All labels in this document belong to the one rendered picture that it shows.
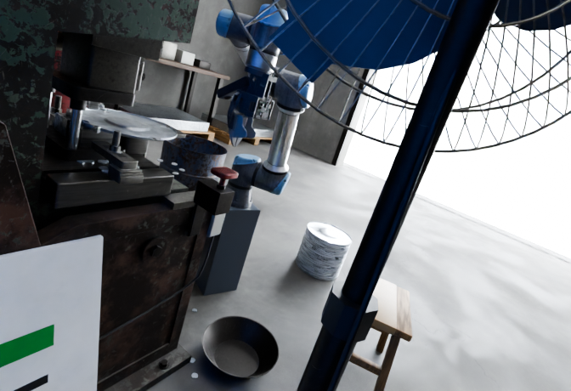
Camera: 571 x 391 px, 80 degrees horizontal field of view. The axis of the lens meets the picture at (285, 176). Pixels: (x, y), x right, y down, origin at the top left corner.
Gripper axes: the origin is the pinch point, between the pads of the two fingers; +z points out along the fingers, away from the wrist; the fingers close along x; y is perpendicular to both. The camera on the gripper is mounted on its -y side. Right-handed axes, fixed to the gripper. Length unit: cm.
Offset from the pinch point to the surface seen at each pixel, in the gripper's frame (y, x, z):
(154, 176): -11.1, -14.4, 14.3
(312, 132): -215, 437, 46
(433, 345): 68, 114, 85
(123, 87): -25.6, -18.2, -5.5
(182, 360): -1, 5, 82
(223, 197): 2.9, -1.1, 15.8
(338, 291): 52, -38, 0
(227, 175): 2.8, -2.0, 9.0
